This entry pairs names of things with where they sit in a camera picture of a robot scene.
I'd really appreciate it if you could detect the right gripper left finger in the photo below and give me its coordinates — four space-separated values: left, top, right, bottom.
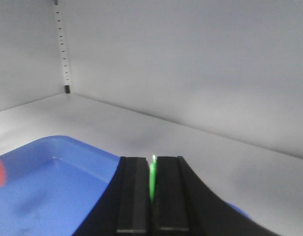
75 157 151 236

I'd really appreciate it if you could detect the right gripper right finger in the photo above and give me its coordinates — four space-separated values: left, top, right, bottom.
152 156 275 236

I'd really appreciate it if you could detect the green plastic spoon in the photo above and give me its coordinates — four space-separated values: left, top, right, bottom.
150 155 157 201

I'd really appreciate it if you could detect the white cabinet shelf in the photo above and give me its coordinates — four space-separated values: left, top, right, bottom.
0 94 303 236

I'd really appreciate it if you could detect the blue plastic tray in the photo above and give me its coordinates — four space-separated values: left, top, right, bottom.
0 135 253 236

